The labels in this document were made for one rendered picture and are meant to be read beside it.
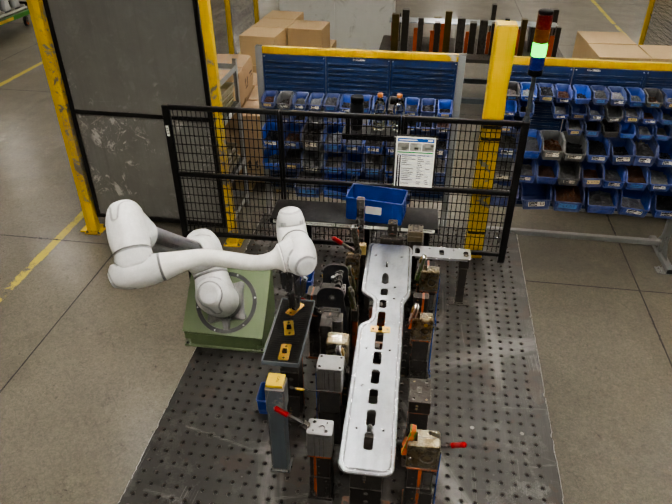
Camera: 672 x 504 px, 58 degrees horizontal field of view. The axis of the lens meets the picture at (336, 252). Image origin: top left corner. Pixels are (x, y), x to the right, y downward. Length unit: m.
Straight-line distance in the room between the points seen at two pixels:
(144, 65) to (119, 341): 1.89
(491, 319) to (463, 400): 0.59
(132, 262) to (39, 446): 1.81
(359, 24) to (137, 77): 4.97
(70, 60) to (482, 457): 3.79
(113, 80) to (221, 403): 2.76
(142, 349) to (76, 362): 0.40
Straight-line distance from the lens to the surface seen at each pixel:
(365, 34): 9.11
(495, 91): 3.19
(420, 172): 3.30
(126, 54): 4.64
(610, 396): 4.01
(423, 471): 2.21
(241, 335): 2.88
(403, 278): 2.88
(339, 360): 2.28
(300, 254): 2.02
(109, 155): 5.04
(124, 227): 2.23
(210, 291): 2.66
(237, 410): 2.70
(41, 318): 4.65
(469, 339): 3.06
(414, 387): 2.32
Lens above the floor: 2.69
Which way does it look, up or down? 34 degrees down
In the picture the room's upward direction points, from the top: straight up
